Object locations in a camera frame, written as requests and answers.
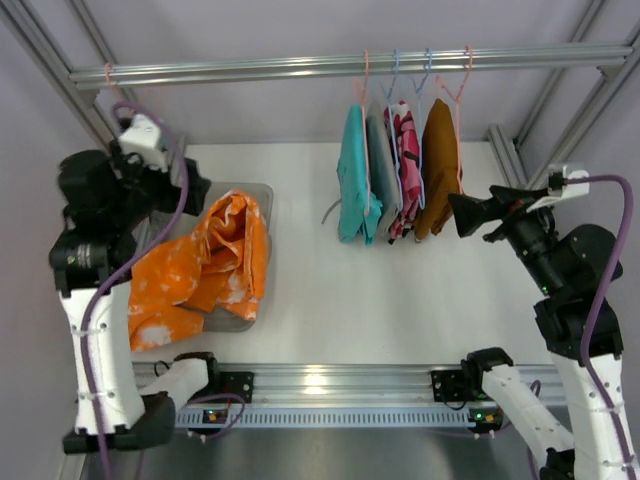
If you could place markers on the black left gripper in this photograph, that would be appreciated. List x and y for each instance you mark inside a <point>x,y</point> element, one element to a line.
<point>187,182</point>

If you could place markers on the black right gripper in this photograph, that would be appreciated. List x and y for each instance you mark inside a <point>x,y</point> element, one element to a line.
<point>505,211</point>

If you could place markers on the pink hanger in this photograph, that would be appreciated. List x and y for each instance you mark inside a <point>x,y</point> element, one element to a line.
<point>456,98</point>
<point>361,89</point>
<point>121,96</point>

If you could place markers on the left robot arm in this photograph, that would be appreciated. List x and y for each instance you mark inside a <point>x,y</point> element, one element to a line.
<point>108,195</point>

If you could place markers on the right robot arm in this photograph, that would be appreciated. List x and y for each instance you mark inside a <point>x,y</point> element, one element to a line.
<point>580,331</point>

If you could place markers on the pink hanger under mustard trousers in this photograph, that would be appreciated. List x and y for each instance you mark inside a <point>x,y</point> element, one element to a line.
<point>456,98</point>

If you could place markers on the pink hanger under teal trousers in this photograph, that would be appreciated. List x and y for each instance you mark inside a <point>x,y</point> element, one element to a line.
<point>361,89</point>

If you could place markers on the clear plastic bin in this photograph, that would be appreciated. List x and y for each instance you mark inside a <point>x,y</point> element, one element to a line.
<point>250,210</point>

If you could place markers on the aluminium frame right post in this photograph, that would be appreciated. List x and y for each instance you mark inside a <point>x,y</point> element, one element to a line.
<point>572,102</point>

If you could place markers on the aluminium frame post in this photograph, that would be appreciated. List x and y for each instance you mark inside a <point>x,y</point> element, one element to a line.
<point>43,113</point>
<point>572,102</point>

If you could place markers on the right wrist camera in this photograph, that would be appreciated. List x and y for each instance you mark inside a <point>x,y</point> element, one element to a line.
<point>563,183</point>

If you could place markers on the aluminium hanging rail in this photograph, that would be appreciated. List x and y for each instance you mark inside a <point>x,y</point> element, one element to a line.
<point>552,56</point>

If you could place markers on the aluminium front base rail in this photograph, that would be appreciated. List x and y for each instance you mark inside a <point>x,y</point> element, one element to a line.
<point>282,386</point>

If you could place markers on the aluminium frame left post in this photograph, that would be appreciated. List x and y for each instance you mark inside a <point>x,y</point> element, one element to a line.
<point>43,113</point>

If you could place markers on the slotted cable duct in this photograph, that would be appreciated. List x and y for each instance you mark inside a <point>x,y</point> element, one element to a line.
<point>350,417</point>

